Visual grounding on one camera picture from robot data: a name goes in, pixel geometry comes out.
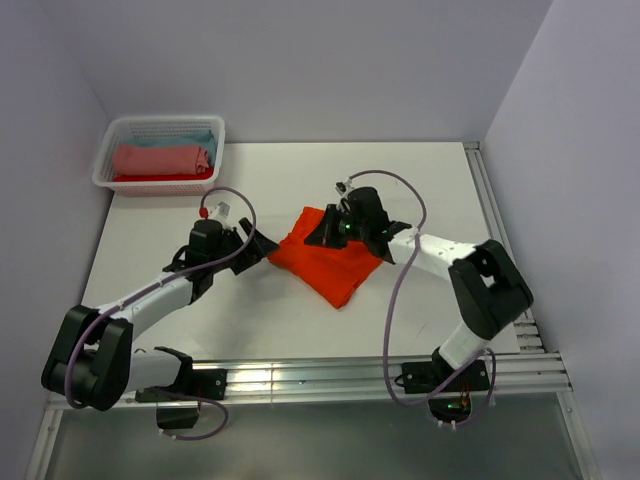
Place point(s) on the rolled pink t-shirt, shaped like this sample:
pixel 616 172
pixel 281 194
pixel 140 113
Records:
pixel 131 160

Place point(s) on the white plastic mesh basket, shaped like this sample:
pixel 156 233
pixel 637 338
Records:
pixel 121 130

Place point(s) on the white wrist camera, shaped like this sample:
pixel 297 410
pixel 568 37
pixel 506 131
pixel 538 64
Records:
pixel 219 213
pixel 344 187

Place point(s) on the rolled light blue t-shirt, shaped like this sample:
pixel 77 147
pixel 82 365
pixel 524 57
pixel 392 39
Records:
pixel 204 139

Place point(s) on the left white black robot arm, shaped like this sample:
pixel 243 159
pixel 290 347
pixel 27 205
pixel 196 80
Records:
pixel 93 362

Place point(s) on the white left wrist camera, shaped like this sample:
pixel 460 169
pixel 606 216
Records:
pixel 219 213

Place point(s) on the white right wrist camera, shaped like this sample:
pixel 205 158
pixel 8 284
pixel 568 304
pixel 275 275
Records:
pixel 344 187

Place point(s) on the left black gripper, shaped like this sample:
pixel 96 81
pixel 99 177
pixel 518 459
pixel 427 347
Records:
pixel 256 249

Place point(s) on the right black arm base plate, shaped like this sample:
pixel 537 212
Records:
pixel 424 376

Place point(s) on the aluminium front rail frame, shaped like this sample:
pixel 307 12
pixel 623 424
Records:
pixel 332 419

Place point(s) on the orange t-shirt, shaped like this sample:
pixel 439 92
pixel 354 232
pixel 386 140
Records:
pixel 334 274

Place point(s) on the rolled red t-shirt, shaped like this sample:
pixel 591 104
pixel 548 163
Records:
pixel 205 175

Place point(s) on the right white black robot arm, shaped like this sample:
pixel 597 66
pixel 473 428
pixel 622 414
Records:
pixel 489 290

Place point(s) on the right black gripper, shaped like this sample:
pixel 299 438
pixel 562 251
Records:
pixel 325 234

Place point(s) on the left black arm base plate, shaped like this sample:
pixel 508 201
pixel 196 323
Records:
pixel 197 385

